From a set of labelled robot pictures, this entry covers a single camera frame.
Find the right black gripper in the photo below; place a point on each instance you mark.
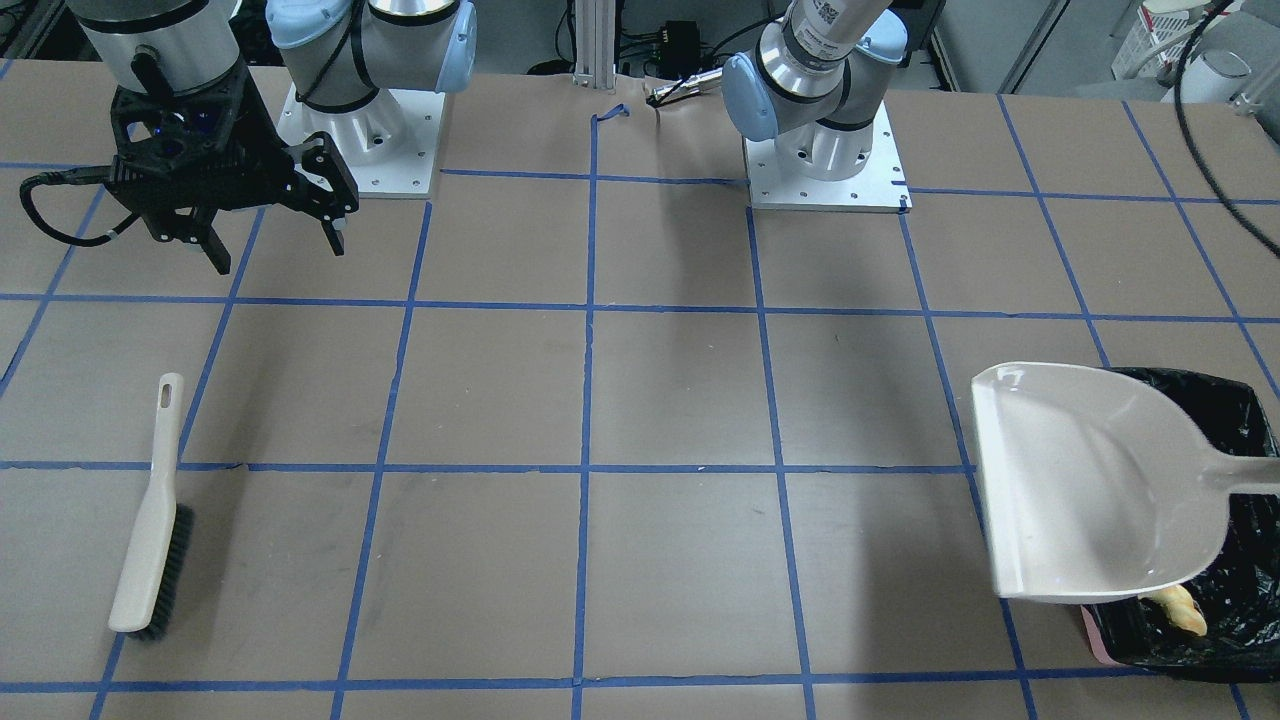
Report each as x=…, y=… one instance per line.
x=262, y=146

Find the white hand brush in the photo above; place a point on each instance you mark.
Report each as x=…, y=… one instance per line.
x=147, y=586

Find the white plastic dustpan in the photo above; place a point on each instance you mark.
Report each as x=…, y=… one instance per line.
x=1096, y=487

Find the twisted croissant bread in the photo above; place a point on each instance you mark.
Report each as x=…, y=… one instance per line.
x=1180, y=609

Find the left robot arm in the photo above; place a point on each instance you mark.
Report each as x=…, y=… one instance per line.
x=814, y=83

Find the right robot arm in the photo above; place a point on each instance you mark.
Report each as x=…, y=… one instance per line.
x=339, y=54

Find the bin with black bag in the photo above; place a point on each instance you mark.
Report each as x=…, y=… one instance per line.
x=1238, y=593

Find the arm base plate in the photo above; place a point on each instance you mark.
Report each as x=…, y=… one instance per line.
x=817, y=168
x=391, y=146

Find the aluminium frame post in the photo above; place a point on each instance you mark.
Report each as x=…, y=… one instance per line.
x=594, y=44

